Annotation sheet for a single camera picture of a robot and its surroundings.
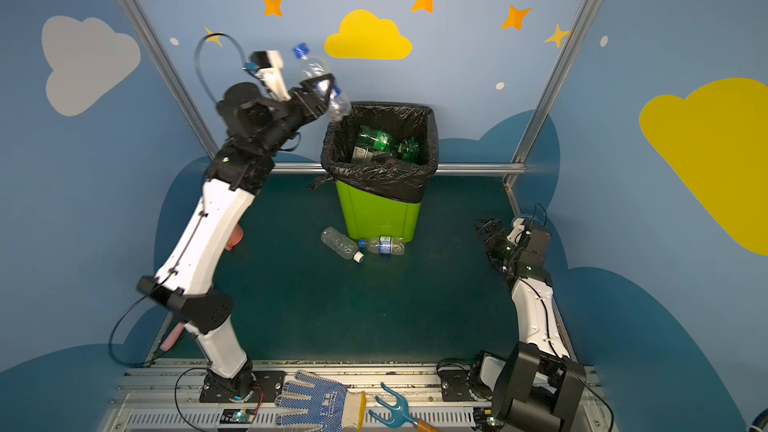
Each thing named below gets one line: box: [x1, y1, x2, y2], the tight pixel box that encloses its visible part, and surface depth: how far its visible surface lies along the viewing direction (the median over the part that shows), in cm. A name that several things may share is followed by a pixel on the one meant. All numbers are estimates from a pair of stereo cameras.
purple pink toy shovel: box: [160, 322, 185, 352], surface depth 81 cm
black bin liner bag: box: [310, 103, 440, 203], surface depth 81 cm
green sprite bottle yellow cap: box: [356, 125, 394, 152], surface depth 95 cm
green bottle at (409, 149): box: [397, 136, 420, 162], surface depth 92 cm
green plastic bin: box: [336, 180, 421, 242], surface depth 92 cm
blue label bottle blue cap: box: [292, 42, 352, 122], surface depth 59 cm
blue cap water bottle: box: [358, 235, 405, 255], surface depth 100 cm
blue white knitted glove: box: [275, 370, 366, 432], surface depth 73 cm
